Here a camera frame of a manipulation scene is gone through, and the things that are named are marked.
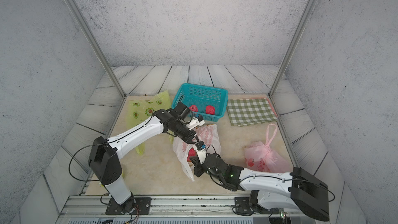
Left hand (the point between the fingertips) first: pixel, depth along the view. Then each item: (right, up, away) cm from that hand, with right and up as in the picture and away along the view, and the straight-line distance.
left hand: (200, 143), depth 77 cm
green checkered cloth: (+30, +14, +34) cm, 47 cm away
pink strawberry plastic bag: (+29, -6, -3) cm, 29 cm away
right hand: (-5, -7, -2) cm, 9 cm away
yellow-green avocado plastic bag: (-42, +15, +29) cm, 53 cm away
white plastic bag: (+3, +3, +4) cm, 6 cm away
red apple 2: (+6, +16, +27) cm, 32 cm away
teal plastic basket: (+7, +21, +41) cm, 47 cm away
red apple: (-4, -4, -1) cm, 6 cm away
